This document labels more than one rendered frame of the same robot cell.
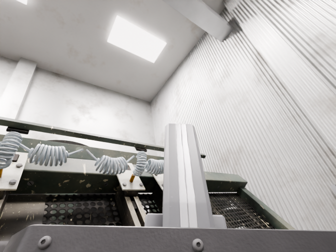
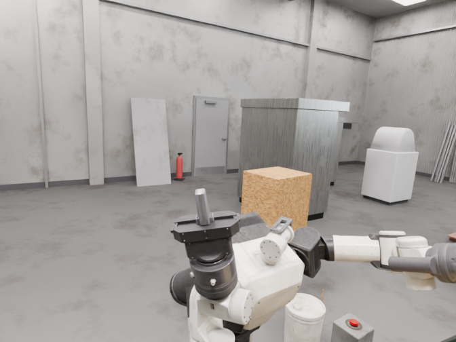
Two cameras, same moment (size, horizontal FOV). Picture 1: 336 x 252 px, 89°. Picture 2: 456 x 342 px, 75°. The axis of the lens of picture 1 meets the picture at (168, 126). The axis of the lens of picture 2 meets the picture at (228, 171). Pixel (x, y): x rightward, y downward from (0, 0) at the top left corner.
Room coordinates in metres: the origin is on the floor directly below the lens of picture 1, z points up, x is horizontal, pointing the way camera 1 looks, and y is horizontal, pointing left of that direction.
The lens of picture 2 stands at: (0.59, 0.11, 1.78)
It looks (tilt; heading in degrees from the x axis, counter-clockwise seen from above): 11 degrees down; 188
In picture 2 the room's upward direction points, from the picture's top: 3 degrees clockwise
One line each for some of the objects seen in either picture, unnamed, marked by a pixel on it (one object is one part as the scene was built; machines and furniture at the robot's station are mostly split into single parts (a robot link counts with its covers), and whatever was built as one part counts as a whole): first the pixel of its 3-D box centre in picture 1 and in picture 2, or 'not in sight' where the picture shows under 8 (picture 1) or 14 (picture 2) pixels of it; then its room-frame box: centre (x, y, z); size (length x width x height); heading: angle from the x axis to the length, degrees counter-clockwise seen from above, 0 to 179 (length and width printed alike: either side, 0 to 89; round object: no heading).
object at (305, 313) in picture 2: not in sight; (304, 319); (-1.53, 0.48, 0.24); 0.32 x 0.30 x 0.47; 130
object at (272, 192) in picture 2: not in sight; (272, 235); (-2.21, 0.21, 0.63); 0.50 x 0.42 x 1.25; 139
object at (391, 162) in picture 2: not in sight; (391, 164); (-6.46, 2.84, 0.82); 0.83 x 0.72 x 1.64; 128
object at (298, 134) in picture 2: not in sight; (287, 156); (-5.06, 0.46, 1.02); 1.56 x 1.20 x 2.05; 40
